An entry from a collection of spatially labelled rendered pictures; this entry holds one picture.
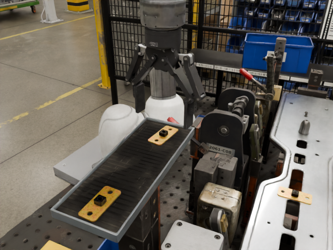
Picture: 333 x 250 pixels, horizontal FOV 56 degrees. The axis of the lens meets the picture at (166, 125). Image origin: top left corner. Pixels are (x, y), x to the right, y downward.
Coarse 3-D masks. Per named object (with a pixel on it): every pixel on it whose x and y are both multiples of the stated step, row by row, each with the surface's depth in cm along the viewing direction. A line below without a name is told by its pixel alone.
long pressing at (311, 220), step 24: (288, 96) 133; (288, 120) 116; (312, 120) 116; (288, 144) 102; (312, 144) 102; (288, 168) 92; (312, 168) 92; (264, 192) 83; (312, 192) 83; (264, 216) 76; (312, 216) 76; (264, 240) 70; (312, 240) 70
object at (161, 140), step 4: (164, 128) 79; (168, 128) 79; (172, 128) 79; (176, 128) 79; (160, 132) 76; (164, 132) 76; (168, 132) 78; (172, 132) 78; (152, 136) 76; (156, 136) 76; (160, 136) 76; (164, 136) 76; (168, 136) 76; (148, 140) 75; (152, 140) 75; (160, 140) 75; (164, 140) 75; (156, 144) 74; (160, 144) 73
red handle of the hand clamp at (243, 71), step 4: (240, 72) 120; (244, 72) 119; (248, 72) 120; (244, 76) 120; (248, 76) 119; (252, 76) 120; (252, 80) 120; (256, 80) 120; (256, 84) 120; (260, 84) 120; (260, 88) 120; (264, 88) 119; (264, 92) 120
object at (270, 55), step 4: (268, 56) 112; (272, 56) 112; (280, 56) 111; (268, 60) 113; (272, 60) 112; (280, 60) 112; (268, 64) 114; (272, 64) 113; (268, 68) 114; (272, 68) 114; (268, 72) 115; (272, 72) 114; (268, 76) 116; (272, 76) 115; (268, 80) 116; (272, 80) 116; (268, 84) 117; (272, 84) 116; (268, 88) 118; (272, 88) 117; (268, 92) 118; (272, 92) 118
